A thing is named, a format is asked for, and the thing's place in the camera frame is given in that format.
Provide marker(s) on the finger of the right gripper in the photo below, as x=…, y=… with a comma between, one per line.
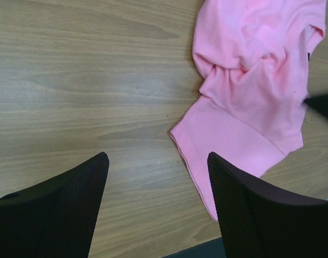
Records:
x=319, y=104

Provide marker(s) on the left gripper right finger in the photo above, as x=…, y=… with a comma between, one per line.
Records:
x=258, y=219

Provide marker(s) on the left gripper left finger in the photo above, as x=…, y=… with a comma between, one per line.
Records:
x=57, y=217

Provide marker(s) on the pink t shirt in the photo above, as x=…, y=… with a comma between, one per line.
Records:
x=253, y=57

